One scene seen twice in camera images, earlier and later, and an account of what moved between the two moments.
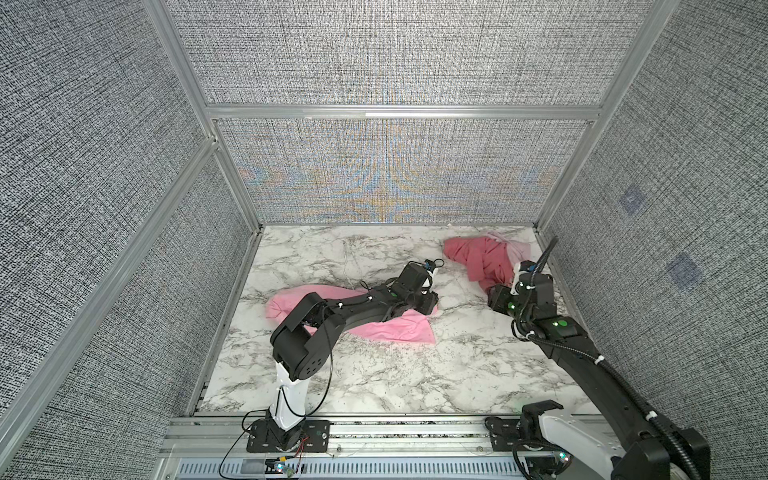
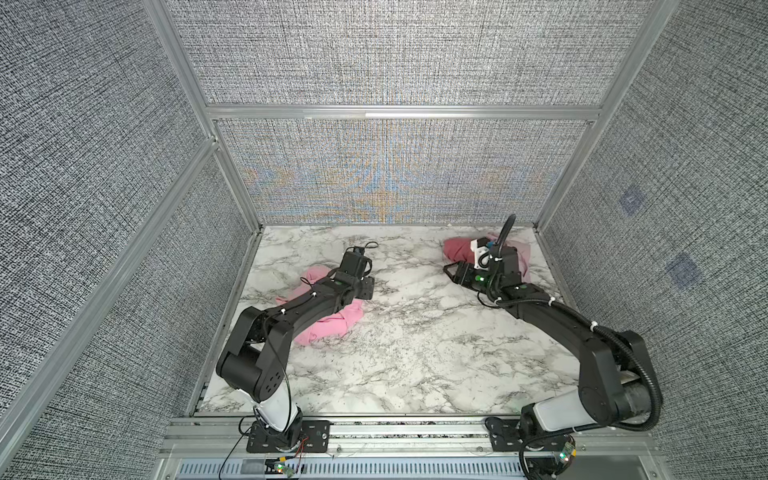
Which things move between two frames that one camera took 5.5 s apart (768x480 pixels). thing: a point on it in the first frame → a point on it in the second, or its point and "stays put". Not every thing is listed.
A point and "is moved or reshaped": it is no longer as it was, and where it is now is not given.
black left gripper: x=429 y=300 → x=368 y=288
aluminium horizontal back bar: x=399 y=112 stays put
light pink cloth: x=412 y=327 is moved or reshaped
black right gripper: x=498 y=296 → x=462 y=272
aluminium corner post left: x=172 y=44 stays put
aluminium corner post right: x=653 y=24 stays put
